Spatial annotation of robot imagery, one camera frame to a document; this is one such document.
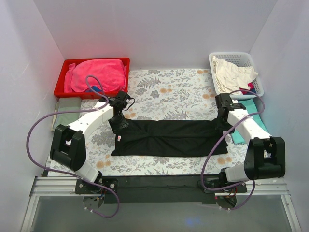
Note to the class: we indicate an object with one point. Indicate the white plastic basket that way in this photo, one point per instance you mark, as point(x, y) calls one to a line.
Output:
point(240, 59)

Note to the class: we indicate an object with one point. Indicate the floral table mat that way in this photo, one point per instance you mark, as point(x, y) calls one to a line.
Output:
point(186, 94)

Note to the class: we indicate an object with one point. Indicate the cream crumpled shirt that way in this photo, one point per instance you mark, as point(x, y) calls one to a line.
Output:
point(230, 77)

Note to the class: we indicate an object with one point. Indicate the blue cloth in bin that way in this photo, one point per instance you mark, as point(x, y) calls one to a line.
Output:
point(93, 89)

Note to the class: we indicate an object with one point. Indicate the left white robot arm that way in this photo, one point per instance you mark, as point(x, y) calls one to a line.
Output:
point(69, 142)

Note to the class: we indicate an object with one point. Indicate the grey green folded shirt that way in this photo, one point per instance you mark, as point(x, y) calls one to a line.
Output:
point(66, 105)

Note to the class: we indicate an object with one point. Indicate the red plastic bin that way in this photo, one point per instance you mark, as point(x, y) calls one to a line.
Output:
point(59, 89)

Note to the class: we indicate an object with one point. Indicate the aluminium rail frame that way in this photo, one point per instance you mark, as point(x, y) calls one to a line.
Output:
point(64, 186)

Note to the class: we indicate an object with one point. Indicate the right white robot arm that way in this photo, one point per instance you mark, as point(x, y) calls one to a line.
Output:
point(265, 156)

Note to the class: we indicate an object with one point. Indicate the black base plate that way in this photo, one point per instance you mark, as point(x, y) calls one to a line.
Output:
point(154, 188)

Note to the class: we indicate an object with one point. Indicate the magenta cloth in basket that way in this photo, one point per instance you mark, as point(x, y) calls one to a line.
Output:
point(248, 91)

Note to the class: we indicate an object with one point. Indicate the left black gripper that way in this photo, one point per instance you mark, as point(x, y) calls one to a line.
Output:
point(118, 123)

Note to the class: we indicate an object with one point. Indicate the black t shirt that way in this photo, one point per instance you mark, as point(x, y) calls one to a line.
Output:
point(169, 138)

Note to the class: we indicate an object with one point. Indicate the pink towel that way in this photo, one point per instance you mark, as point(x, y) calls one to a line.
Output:
point(107, 74)

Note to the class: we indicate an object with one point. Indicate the teal folded shirt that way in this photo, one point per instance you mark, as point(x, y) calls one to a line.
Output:
point(251, 108)

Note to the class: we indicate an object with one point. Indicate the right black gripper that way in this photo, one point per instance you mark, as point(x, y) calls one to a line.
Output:
point(223, 124)

